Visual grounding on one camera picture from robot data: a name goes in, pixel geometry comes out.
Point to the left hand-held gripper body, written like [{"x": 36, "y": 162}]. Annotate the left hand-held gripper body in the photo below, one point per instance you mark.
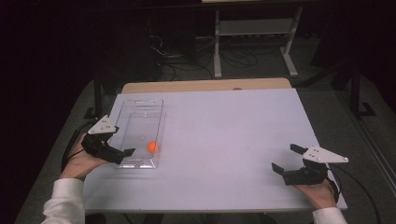
[{"x": 101, "y": 146}]

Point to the orange ball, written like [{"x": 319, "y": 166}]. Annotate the orange ball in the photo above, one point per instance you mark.
[{"x": 152, "y": 146}]

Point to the clear plastic container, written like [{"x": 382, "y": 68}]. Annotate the clear plastic container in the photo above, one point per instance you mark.
[{"x": 140, "y": 124}]

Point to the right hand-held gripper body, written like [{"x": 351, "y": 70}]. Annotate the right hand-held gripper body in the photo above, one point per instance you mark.
[{"x": 311, "y": 169}]

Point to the person's left hand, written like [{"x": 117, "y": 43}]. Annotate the person's left hand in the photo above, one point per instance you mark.
[{"x": 81, "y": 161}]

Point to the person's right hand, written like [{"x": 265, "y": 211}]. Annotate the person's right hand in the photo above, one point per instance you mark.
[{"x": 317, "y": 194}]

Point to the black metal stand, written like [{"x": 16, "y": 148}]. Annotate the black metal stand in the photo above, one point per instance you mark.
[
  {"x": 98, "y": 99},
  {"x": 355, "y": 90}
]

